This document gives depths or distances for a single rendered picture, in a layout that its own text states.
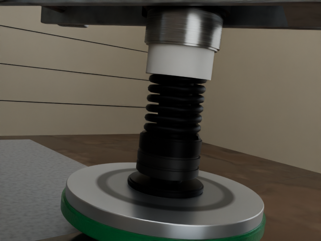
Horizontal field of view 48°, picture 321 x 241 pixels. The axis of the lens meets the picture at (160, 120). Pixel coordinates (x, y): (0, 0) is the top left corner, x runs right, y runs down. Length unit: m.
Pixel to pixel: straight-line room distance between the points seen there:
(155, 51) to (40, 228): 0.22
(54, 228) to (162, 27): 0.24
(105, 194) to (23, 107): 5.21
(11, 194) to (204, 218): 0.29
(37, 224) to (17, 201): 0.08
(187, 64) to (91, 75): 5.66
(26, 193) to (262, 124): 5.47
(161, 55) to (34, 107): 5.28
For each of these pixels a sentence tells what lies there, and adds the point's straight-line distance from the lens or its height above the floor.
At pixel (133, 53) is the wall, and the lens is 6.47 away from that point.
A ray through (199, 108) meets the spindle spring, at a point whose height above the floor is 0.97.
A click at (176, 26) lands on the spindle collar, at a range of 0.36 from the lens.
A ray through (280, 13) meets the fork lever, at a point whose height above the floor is 1.08.
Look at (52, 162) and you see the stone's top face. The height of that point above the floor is 0.82.
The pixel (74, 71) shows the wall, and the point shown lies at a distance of 5.84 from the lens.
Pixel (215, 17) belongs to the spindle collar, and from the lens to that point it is 0.37.
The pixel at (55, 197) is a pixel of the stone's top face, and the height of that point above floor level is 0.82.
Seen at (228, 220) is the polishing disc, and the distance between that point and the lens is 0.34.
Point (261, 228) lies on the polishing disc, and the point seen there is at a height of 0.87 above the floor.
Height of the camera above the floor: 0.99
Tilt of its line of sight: 6 degrees down
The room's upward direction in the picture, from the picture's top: 7 degrees clockwise
